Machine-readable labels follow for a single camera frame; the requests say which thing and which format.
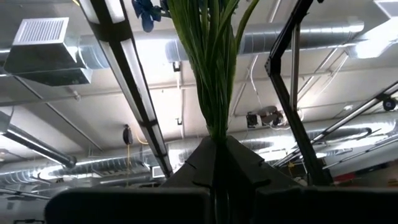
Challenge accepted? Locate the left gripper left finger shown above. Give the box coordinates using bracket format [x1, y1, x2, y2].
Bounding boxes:
[161, 136, 218, 190]

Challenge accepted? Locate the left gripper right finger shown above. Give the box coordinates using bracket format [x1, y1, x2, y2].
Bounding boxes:
[225, 136, 301, 194]

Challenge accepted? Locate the blue artificial flower bunch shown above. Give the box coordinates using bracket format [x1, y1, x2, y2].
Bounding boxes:
[131, 0, 261, 144]

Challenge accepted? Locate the ceiling junction box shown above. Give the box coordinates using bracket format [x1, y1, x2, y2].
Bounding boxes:
[246, 105, 284, 129]

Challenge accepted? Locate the long ceiling light bar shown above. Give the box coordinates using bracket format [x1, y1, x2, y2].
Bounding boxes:
[273, 81, 398, 169]
[79, 0, 174, 179]

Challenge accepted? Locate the small black round fixture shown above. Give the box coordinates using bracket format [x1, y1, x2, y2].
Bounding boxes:
[382, 97, 398, 112]

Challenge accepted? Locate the grey ceiling pipe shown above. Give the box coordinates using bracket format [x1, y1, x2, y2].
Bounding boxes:
[0, 110, 78, 169]

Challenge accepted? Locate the bright ceiling light panel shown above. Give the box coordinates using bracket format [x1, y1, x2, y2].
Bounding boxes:
[348, 0, 398, 60]

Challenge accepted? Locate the white square air vent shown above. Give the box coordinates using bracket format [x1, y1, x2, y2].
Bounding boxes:
[2, 17, 93, 87]

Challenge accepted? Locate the black metal rig frame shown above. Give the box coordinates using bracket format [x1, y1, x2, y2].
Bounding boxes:
[264, 0, 334, 187]

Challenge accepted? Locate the black ceiling cord reel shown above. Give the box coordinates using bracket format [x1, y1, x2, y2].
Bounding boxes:
[122, 123, 134, 146]

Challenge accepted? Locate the corrugated silver duct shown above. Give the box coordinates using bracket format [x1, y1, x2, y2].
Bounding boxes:
[0, 146, 200, 187]

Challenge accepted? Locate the round silver air duct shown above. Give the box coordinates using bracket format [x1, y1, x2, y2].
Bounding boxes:
[77, 21, 365, 63]

